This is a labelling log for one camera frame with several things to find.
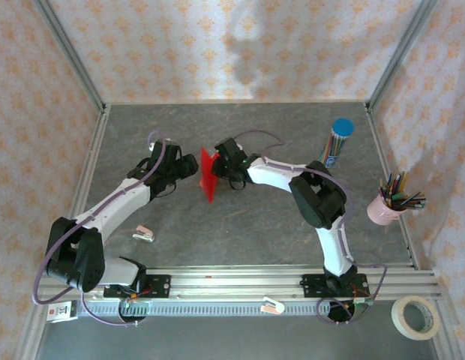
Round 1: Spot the pink silver stapler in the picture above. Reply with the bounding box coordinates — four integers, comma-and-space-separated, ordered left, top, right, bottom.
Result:
132, 224, 155, 243

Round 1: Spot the clear pencil tube blue lid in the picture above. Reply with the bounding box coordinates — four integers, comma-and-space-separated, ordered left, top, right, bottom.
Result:
317, 118, 356, 169

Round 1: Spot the pink white clip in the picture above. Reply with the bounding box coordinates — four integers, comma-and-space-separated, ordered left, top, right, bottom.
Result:
261, 296, 285, 315

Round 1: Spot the pink cup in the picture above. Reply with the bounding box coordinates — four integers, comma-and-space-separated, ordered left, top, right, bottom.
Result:
367, 193, 404, 226

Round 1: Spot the white printed card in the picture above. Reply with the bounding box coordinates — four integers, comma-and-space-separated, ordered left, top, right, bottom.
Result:
46, 301, 79, 323

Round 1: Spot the masking tape roll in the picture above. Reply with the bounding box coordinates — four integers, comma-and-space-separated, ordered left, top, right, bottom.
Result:
391, 295, 442, 341

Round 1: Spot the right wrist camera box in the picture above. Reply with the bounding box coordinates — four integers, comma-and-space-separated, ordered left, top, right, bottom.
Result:
214, 137, 247, 166

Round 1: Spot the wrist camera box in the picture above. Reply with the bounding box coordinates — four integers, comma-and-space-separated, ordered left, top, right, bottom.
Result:
214, 137, 247, 166
148, 140, 181, 168

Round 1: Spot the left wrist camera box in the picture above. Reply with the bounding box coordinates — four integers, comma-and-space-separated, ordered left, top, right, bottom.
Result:
148, 140, 181, 168

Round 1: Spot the aluminium side rail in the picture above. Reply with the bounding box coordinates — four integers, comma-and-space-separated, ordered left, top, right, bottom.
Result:
52, 104, 113, 272
363, 103, 421, 271

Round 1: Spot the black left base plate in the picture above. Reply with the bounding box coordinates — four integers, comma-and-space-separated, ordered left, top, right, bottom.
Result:
103, 274, 172, 300

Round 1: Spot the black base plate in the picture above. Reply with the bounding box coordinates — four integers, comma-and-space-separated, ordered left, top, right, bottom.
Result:
301, 273, 368, 299
103, 274, 172, 300

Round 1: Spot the long aluminium mounting rail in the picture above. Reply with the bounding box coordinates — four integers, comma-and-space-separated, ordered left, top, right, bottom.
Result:
32, 266, 443, 302

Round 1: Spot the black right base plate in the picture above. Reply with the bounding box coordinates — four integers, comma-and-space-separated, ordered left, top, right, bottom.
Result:
301, 273, 368, 299

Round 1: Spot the slotted grey cable duct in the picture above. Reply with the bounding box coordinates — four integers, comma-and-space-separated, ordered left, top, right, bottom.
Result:
76, 299, 331, 317

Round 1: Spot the aluminium corner post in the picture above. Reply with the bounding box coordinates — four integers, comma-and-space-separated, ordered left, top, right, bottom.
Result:
32, 0, 108, 113
367, 0, 440, 110

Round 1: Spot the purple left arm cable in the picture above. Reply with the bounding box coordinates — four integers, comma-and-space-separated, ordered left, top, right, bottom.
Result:
32, 129, 172, 327

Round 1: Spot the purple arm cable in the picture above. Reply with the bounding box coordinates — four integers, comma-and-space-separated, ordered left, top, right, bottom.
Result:
32, 129, 172, 327
232, 130, 390, 326

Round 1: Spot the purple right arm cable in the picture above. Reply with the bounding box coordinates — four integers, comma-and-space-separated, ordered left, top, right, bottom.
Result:
232, 130, 390, 326

